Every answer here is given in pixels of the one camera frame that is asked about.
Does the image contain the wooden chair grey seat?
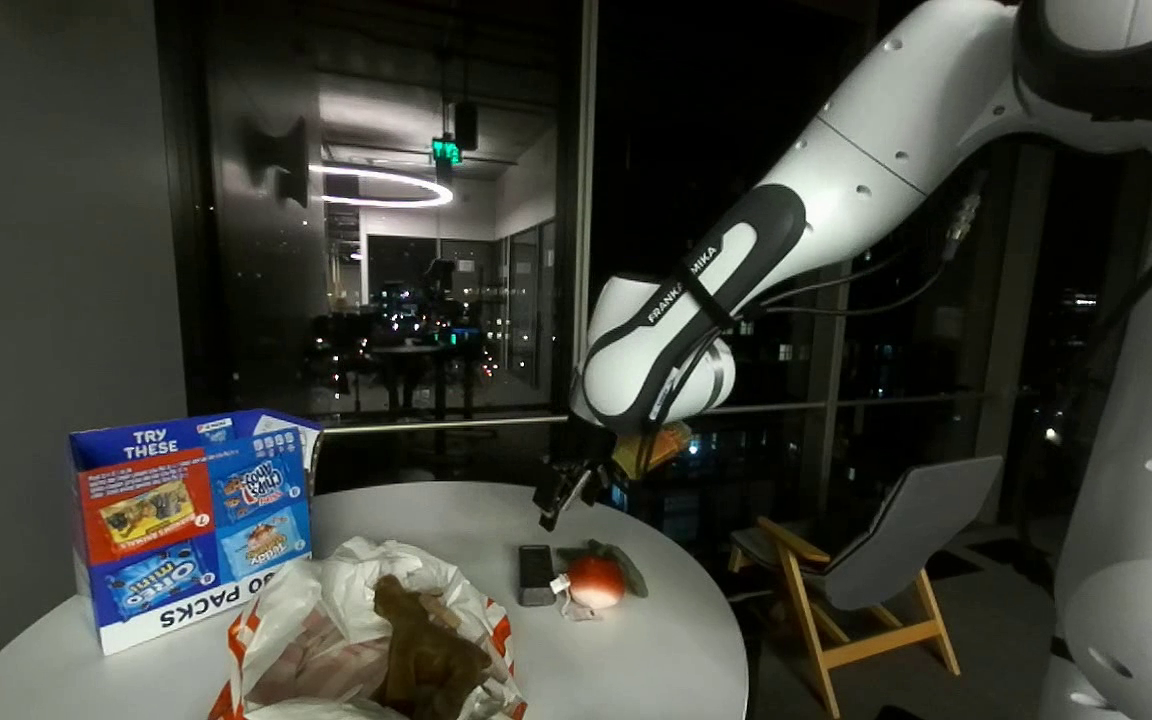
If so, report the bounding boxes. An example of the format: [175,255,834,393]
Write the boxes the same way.
[732,454,1009,687]

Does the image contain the white window rail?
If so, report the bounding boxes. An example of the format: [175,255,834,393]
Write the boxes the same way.
[317,408,577,442]

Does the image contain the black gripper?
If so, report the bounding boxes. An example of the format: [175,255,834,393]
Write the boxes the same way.
[529,421,636,535]

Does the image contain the white plastic bag orange print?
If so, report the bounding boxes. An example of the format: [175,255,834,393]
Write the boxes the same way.
[205,531,531,720]

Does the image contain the red orange ball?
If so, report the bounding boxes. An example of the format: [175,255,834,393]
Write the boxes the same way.
[561,548,632,619]

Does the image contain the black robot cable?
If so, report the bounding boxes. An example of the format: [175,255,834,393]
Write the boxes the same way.
[732,173,990,332]

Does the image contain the white window mullion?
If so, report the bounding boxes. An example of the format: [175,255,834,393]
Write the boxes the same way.
[565,0,604,405]

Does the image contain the black wall speaker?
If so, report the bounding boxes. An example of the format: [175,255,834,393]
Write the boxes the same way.
[244,114,317,214]

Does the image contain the ring ceiling light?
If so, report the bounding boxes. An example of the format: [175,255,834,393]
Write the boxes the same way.
[303,156,461,218]

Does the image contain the blue snack pack box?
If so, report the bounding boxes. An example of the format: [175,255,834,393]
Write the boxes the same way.
[64,405,327,660]

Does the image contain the black ceiling box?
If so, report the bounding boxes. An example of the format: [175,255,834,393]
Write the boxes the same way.
[443,97,485,156]

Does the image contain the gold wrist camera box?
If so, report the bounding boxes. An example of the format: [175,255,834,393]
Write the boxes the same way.
[609,421,694,486]

